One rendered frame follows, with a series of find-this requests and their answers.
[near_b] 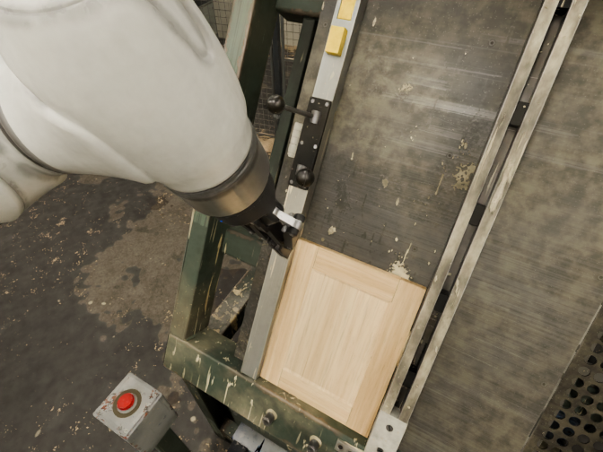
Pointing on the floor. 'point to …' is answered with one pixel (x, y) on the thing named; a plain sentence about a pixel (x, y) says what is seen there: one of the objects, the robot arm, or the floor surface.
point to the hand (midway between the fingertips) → (282, 242)
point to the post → (171, 443)
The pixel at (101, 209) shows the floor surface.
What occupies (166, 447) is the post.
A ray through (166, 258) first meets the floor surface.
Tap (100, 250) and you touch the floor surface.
